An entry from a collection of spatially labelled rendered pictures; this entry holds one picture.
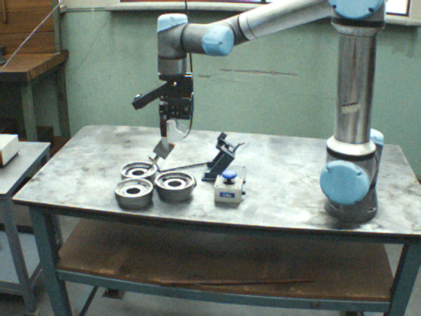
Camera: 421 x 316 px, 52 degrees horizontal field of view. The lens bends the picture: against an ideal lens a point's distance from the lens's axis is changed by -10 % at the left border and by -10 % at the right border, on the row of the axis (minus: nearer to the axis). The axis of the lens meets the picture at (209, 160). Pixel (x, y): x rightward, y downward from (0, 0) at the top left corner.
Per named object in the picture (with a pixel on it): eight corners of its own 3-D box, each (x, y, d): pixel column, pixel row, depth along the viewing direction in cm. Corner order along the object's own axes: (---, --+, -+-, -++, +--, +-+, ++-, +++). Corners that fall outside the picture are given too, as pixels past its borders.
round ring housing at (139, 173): (137, 194, 130) (135, 180, 129) (113, 182, 137) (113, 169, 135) (164, 181, 137) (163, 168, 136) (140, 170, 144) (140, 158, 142)
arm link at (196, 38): (241, 22, 113) (202, 19, 118) (220, 28, 104) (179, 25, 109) (240, 53, 116) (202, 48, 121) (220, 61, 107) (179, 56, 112)
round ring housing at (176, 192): (201, 192, 132) (201, 179, 130) (175, 206, 125) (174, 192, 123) (174, 180, 138) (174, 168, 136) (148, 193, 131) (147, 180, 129)
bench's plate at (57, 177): (13, 205, 127) (11, 199, 126) (86, 129, 180) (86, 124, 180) (443, 241, 111) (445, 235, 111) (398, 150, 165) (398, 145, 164)
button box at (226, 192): (213, 202, 127) (213, 186, 125) (217, 189, 134) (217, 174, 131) (243, 204, 126) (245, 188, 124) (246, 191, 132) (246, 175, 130)
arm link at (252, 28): (388, -45, 99) (219, 15, 127) (382, -46, 91) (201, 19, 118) (403, 1, 102) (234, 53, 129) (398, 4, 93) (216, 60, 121)
